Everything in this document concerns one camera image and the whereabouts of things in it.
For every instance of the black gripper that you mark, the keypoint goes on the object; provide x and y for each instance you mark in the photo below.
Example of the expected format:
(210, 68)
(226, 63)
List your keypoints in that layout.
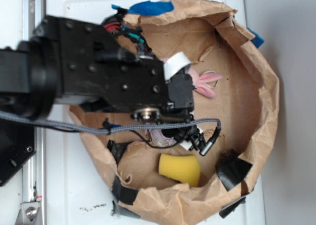
(115, 72)

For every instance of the white paper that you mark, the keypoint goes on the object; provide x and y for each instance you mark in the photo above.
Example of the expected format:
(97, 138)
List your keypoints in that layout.
(158, 139)

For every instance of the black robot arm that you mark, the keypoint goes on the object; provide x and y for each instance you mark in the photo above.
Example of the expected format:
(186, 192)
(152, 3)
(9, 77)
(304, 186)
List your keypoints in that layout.
(30, 76)

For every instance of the white paper label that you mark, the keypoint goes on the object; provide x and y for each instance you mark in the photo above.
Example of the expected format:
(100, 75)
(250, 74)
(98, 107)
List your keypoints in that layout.
(174, 64)

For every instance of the blue tape strip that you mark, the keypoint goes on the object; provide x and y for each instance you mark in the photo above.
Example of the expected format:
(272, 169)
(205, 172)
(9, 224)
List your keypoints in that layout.
(151, 8)

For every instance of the pink plush bunny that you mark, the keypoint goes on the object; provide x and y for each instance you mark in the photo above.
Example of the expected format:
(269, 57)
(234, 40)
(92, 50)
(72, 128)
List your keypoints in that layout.
(201, 82)

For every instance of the white plastic board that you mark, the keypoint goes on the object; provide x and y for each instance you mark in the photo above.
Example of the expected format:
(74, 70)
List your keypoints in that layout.
(75, 193)

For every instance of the brown paper bag tray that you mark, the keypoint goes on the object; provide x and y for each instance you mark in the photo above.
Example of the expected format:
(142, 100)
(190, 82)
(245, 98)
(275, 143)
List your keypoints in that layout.
(247, 104)

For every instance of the yellow sponge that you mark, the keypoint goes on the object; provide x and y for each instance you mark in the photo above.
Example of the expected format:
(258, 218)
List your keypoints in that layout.
(182, 168)

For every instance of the blue tape piece right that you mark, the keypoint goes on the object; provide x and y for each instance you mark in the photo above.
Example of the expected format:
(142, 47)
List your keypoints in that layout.
(257, 40)

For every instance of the black tape piece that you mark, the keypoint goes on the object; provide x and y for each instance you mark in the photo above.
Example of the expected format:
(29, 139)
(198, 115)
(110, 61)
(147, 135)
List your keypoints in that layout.
(232, 170)

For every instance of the aluminium frame rail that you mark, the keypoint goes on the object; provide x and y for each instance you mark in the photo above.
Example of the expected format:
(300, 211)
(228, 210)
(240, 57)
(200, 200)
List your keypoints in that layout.
(34, 184)

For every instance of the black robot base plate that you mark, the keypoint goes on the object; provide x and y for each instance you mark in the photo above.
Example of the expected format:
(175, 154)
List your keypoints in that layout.
(17, 146)

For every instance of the metal corner bracket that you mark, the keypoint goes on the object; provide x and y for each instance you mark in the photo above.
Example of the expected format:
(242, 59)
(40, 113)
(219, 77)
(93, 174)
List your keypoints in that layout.
(29, 214)

